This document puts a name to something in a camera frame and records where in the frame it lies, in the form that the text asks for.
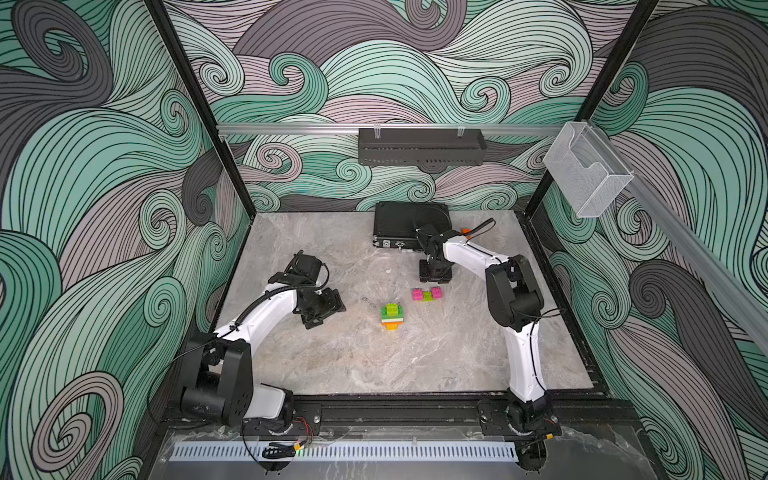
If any dark green long lego brick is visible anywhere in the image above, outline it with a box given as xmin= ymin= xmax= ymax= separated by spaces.
xmin=381 ymin=305 xmax=404 ymax=320

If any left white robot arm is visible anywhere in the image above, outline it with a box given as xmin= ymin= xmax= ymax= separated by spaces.
xmin=178 ymin=283 xmax=346 ymax=427

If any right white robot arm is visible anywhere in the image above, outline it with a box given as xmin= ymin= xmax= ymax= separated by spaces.
xmin=421 ymin=232 xmax=547 ymax=413

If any black case on table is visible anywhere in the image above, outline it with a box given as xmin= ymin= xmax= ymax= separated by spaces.
xmin=372 ymin=201 xmax=452 ymax=251

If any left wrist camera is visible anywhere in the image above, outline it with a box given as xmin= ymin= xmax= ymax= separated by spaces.
xmin=285 ymin=250 xmax=325 ymax=285

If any black wall-mounted tray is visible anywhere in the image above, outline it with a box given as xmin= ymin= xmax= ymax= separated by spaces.
xmin=358 ymin=129 xmax=488 ymax=173

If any clear plastic wall bin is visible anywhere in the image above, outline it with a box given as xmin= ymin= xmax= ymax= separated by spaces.
xmin=544 ymin=122 xmax=634 ymax=218

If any white slotted cable duct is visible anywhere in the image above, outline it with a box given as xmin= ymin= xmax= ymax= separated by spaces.
xmin=169 ymin=440 xmax=518 ymax=463

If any aluminium wall rail back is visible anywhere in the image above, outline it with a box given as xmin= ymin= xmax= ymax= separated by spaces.
xmin=216 ymin=122 xmax=563 ymax=137

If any aluminium wall rail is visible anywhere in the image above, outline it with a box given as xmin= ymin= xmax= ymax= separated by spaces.
xmin=216 ymin=122 xmax=563 ymax=137
xmin=597 ymin=129 xmax=767 ymax=352

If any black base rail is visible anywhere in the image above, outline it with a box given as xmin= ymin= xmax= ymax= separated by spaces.
xmin=163 ymin=387 xmax=639 ymax=442

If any aluminium wall rail right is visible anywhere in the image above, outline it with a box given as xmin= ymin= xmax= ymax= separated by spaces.
xmin=597 ymin=129 xmax=767 ymax=352

